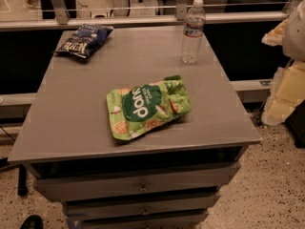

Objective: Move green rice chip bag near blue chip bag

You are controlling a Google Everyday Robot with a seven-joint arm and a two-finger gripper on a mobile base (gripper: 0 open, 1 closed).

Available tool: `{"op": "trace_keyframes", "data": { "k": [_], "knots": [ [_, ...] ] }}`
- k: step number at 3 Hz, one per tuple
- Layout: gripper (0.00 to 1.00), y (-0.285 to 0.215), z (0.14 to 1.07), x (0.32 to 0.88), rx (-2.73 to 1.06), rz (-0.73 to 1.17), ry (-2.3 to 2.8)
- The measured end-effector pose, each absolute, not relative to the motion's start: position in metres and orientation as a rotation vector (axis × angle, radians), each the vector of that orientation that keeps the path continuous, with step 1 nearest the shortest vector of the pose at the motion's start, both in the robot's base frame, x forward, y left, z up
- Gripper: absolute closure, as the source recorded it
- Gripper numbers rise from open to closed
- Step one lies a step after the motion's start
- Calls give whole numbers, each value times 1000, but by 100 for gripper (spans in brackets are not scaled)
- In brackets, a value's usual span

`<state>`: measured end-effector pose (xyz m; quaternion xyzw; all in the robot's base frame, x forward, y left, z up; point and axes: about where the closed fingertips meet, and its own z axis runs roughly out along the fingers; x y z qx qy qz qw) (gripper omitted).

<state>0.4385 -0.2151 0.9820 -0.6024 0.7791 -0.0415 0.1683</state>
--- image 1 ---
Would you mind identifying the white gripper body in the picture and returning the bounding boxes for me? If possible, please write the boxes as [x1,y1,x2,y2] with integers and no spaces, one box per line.
[283,0,305,61]

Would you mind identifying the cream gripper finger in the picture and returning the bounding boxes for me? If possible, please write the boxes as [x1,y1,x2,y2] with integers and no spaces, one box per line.
[261,19,288,47]
[261,61,305,126]

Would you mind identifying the green rice chip bag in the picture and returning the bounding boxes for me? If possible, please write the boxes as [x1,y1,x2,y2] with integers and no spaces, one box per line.
[107,75,192,141]

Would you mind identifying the blue kettle chip bag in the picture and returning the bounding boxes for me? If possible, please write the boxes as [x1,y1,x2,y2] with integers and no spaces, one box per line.
[56,24,113,59]

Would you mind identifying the clear plastic water bottle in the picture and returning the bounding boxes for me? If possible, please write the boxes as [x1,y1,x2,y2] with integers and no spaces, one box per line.
[182,0,206,64]

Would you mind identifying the grey drawer cabinet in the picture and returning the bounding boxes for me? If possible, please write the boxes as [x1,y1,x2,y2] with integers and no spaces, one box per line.
[9,26,259,229]

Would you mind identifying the middle grey drawer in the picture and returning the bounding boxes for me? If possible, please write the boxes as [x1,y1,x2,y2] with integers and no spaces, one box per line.
[64,190,220,220]

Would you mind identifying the grey drawer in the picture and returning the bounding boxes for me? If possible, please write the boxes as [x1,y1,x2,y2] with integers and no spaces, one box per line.
[33,161,240,202]
[64,190,220,220]
[67,210,207,229]

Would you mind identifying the bottom grey drawer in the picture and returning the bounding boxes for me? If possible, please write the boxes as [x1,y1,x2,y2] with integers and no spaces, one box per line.
[67,210,207,229]

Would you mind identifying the top grey drawer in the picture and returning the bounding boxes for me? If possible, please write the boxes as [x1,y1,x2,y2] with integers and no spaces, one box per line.
[33,161,240,202]

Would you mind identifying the metal railing bar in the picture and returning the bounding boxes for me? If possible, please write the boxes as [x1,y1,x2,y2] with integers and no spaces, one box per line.
[0,11,288,31]

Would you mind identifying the black stand leg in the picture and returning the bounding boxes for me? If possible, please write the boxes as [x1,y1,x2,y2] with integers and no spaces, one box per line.
[17,165,28,197]

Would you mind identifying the black shoe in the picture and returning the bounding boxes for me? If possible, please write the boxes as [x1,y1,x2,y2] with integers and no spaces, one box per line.
[20,215,44,229]

